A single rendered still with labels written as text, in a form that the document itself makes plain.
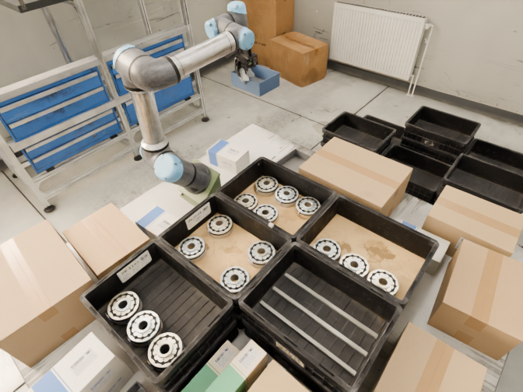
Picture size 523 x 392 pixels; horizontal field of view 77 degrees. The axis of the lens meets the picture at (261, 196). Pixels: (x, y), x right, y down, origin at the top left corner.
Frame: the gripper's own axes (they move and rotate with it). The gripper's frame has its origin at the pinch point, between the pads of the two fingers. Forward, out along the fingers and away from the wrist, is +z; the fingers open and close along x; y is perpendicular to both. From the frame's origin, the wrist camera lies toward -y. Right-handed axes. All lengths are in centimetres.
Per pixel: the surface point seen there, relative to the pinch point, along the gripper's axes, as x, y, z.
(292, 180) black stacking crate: -23, 48, 21
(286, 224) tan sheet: -41, 59, 25
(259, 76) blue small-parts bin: 13.9, -3.9, 5.7
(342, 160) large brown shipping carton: 1, 58, 22
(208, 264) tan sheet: -74, 50, 22
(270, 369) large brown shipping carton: -86, 93, 13
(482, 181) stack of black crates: 79, 107, 71
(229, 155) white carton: -21.9, 3.5, 31.2
